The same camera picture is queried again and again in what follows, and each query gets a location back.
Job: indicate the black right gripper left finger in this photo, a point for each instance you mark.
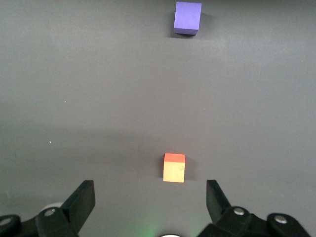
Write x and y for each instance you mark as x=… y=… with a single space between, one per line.
x=79 y=205

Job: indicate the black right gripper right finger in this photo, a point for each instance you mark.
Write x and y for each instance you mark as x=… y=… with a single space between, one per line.
x=218 y=205

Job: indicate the orange foam block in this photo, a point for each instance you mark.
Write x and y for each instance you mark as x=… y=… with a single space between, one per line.
x=174 y=170

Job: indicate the purple foam block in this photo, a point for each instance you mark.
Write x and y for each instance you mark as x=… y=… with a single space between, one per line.
x=187 y=17

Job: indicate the dark grey table mat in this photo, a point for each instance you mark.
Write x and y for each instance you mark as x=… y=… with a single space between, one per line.
x=74 y=74

